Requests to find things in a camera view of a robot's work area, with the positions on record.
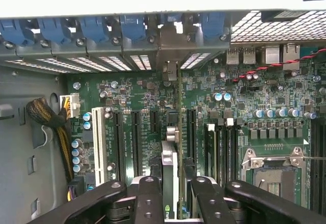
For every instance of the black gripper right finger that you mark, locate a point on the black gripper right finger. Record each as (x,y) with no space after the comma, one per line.
(254,201)

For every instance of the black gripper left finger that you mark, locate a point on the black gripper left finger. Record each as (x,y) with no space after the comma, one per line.
(94,203)

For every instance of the CPU socket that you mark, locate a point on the CPU socket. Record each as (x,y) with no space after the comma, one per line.
(277,180)

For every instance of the white expansion slot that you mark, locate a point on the white expansion slot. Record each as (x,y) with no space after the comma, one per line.
(99,145)

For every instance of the long black expansion slot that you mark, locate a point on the long black expansion slot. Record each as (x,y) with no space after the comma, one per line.
(136,145)
(118,145)
(192,142)

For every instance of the black RAM stick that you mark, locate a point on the black RAM stick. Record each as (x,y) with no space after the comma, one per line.
(211,152)

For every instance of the thin metal locking lever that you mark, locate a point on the thin metal locking lever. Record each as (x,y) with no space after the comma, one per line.
(315,159)

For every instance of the open black PC case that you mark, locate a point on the open black PC case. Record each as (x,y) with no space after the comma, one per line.
(25,132)

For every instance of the short black expansion slot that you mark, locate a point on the short black expansion slot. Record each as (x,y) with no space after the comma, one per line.
(154,122)

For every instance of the green motherboard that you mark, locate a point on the green motherboard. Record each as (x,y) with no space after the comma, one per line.
(254,99)

